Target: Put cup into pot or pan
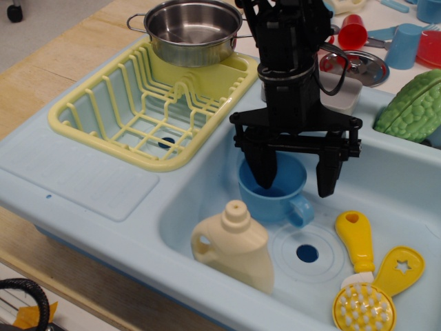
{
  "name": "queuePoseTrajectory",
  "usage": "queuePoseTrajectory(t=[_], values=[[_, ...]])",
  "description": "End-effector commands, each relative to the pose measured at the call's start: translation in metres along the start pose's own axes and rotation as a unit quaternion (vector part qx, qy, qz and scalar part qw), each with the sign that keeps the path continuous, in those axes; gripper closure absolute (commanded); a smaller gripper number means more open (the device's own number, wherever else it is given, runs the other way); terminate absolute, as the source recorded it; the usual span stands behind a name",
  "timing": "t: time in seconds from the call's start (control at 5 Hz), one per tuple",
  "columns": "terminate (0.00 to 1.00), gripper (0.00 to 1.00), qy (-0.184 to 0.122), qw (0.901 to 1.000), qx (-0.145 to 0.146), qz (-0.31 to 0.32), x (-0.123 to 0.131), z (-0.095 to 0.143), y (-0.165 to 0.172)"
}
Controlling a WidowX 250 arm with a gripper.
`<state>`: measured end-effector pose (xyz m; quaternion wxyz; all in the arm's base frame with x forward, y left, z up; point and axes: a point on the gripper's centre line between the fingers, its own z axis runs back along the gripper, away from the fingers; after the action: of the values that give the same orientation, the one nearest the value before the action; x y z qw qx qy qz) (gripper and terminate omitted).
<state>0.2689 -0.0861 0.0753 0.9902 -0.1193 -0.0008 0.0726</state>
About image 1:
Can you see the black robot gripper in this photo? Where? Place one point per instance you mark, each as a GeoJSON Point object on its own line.
{"type": "Point", "coordinates": [295, 120]}

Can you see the blue plastic cup with handle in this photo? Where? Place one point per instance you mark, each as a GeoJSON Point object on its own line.
{"type": "Point", "coordinates": [284, 200]}

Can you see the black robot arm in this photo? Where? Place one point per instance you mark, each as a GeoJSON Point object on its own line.
{"type": "Point", "coordinates": [288, 35]}

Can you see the steel pot lid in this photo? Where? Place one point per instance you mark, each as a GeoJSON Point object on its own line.
{"type": "Point", "coordinates": [369, 69]}

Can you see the red plastic cup upright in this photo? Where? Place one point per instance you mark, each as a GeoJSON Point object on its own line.
{"type": "Point", "coordinates": [353, 34]}

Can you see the blue upside-down plastic cup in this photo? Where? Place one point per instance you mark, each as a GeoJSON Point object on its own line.
{"type": "Point", "coordinates": [402, 52]}

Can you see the stainless steel pot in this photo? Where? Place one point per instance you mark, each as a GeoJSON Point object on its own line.
{"type": "Point", "coordinates": [190, 34]}

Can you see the blue cup top right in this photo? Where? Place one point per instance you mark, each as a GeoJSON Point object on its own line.
{"type": "Point", "coordinates": [429, 11]}

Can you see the grey toy faucet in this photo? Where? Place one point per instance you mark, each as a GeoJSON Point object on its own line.
{"type": "Point", "coordinates": [341, 94]}

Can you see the cream toy detergent bottle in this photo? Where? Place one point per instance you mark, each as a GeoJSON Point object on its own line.
{"type": "Point", "coordinates": [235, 244]}

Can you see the green bumpy toy vegetable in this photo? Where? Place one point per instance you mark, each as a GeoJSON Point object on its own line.
{"type": "Point", "coordinates": [414, 113]}

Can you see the pale yellow dish rack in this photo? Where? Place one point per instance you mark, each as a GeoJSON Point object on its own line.
{"type": "Point", "coordinates": [147, 112]}

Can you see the cream toy piece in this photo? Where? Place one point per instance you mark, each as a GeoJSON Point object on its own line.
{"type": "Point", "coordinates": [343, 6]}

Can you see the yellow round scrub brush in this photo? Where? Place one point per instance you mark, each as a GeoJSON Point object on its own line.
{"type": "Point", "coordinates": [370, 306]}

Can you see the orange tape piece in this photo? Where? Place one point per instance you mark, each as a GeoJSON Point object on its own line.
{"type": "Point", "coordinates": [29, 317]}

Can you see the black caster wheel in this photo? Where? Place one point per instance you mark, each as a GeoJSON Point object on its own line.
{"type": "Point", "coordinates": [15, 13]}

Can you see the yellow handled white brush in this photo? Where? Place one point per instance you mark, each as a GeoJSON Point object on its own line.
{"type": "Point", "coordinates": [354, 230]}

